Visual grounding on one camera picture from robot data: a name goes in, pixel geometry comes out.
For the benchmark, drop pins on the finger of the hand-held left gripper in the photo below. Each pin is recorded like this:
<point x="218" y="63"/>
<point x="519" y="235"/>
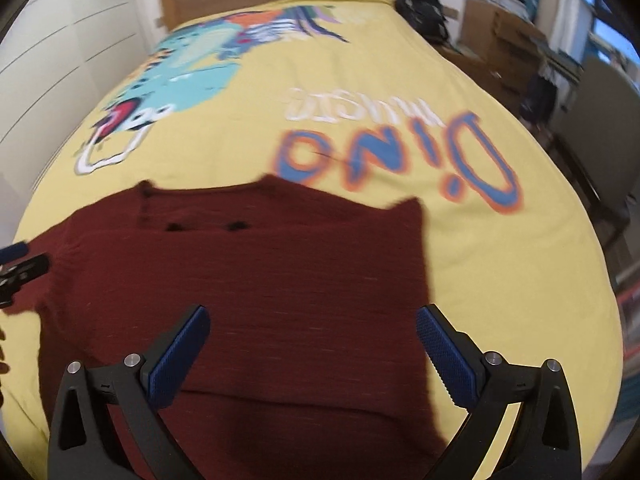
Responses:
<point x="12" y="252"/>
<point x="22" y="272"/>

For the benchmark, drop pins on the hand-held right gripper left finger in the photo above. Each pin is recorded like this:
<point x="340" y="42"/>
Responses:
<point x="177" y="355"/>

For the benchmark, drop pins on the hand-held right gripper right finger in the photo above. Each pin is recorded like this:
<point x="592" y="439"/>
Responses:
<point x="447" y="360"/>

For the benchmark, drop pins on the dark red knit sweater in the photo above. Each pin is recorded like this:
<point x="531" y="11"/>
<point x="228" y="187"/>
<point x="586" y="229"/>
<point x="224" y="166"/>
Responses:
<point x="275" y="285"/>

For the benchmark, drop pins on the white wardrobe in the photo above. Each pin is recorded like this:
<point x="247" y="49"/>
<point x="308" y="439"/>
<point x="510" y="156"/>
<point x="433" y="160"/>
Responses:
<point x="65" y="35"/>

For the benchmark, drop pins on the dark blue bag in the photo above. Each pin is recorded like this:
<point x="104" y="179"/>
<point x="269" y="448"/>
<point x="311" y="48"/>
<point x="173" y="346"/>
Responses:
<point x="540" y="97"/>

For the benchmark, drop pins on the grey office chair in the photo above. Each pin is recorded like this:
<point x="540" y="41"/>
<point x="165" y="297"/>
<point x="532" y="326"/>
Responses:
<point x="600" y="110"/>

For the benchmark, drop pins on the yellow printed blanket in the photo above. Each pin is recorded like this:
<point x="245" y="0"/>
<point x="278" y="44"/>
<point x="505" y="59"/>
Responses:
<point x="400" y="65"/>

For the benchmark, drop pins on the small cardboard box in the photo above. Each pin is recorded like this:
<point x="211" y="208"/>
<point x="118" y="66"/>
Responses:
<point x="510" y="67"/>

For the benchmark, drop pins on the large cardboard box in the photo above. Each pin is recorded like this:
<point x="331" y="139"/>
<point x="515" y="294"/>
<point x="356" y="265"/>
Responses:
<point x="492" y="20"/>

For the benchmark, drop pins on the black backpack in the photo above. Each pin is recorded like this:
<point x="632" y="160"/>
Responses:
<point x="422" y="10"/>

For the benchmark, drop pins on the window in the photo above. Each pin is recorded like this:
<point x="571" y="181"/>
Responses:
<point x="607" y="15"/>

